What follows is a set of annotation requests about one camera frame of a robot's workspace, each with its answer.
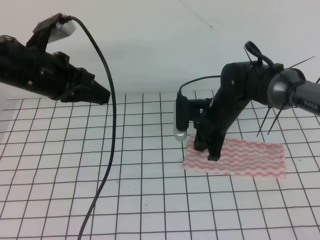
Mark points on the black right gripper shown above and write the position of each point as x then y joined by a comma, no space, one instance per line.
240,82

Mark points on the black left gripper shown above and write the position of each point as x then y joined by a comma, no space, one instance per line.
48,75

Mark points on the pink wavy striped towel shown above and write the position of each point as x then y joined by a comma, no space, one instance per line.
239,158

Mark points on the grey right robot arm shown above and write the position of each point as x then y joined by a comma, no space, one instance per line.
289,88

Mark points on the white grid tablecloth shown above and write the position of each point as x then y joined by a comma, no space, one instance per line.
54,155

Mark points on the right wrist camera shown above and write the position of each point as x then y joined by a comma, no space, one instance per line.
186,110

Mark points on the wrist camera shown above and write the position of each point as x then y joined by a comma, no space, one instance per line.
54,28
186,110

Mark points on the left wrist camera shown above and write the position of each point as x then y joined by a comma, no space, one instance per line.
54,28

